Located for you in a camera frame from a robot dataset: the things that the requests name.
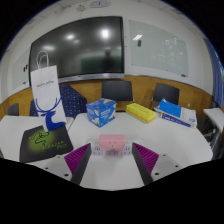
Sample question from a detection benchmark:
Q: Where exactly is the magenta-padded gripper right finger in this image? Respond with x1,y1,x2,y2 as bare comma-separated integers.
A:
131,142,185,186

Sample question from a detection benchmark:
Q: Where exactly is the black chair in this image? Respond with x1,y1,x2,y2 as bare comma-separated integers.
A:
150,82,181,110
100,79,135,104

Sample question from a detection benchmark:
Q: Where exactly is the dark grey chair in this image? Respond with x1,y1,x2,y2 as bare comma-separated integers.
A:
7,102,20,117

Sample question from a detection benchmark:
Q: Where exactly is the pink charger block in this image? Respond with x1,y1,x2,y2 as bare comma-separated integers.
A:
98,134,127,152

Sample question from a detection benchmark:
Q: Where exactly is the blue and white tissue box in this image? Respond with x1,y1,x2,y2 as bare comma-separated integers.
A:
85,98,118,128

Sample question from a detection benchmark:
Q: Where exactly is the white side desk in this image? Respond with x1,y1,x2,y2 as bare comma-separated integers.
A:
203,107,224,158

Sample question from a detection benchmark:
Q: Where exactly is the white ceiling device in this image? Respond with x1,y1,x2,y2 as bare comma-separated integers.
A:
89,0,111,9

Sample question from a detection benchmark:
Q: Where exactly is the white paper bag blue deer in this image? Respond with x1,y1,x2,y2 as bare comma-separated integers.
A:
29,50,68,132

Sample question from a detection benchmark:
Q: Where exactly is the blue notebook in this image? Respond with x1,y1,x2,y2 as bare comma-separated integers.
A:
154,98,183,120

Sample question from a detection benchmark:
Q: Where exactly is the yellow rectangular box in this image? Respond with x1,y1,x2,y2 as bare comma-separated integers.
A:
125,102,157,124

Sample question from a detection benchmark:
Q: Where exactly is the black mouse pad green print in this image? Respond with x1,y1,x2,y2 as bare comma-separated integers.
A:
19,125,74,164

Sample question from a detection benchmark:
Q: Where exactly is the white and blue paper pack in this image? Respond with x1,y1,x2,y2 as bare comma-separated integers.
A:
154,106,198,129

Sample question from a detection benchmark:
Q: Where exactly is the large dark wall display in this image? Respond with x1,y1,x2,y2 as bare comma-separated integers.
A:
28,15,126,84

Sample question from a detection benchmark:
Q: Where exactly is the glass whiteboard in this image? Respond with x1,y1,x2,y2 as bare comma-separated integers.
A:
128,19,190,78

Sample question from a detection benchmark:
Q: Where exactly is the blue curtain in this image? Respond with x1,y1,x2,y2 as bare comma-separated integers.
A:
203,38,224,108

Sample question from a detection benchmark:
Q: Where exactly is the small white wall board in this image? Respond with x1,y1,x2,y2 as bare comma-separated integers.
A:
11,49,32,91

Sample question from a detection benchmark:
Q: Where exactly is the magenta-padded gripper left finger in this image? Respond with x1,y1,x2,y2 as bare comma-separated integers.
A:
33,142,93,186

